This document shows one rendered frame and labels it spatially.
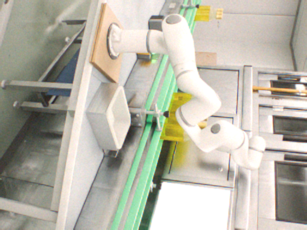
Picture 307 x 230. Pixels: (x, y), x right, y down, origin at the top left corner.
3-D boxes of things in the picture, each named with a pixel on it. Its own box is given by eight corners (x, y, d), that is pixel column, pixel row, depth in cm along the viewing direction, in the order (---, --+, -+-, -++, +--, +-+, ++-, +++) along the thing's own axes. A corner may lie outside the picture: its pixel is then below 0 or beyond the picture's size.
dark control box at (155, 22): (149, 32, 179) (162, 33, 177) (147, 21, 173) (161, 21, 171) (152, 26, 184) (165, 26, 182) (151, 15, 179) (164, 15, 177)
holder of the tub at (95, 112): (102, 156, 127) (119, 158, 125) (85, 111, 108) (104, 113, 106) (115, 127, 139) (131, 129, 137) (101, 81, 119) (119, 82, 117)
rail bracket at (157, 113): (144, 130, 138) (170, 133, 134) (138, 104, 126) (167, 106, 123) (146, 126, 140) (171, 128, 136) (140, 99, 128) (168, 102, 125)
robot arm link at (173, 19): (175, 88, 109) (169, 58, 95) (164, 44, 122) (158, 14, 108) (201, 82, 108) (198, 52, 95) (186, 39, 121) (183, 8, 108)
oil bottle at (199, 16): (184, 21, 222) (221, 22, 215) (184, 14, 218) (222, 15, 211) (186, 17, 226) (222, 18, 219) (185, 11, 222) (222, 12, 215)
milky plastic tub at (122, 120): (101, 149, 123) (120, 151, 121) (86, 111, 108) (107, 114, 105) (113, 119, 135) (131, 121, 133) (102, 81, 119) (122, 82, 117)
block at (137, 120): (129, 126, 138) (143, 128, 136) (125, 112, 131) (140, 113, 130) (131, 121, 140) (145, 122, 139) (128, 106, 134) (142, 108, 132)
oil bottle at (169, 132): (146, 138, 144) (189, 142, 138) (144, 130, 140) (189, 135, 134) (149, 129, 147) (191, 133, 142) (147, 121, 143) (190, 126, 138)
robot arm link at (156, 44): (149, 59, 120) (188, 61, 116) (143, 36, 109) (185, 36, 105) (154, 42, 125) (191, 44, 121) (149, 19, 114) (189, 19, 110)
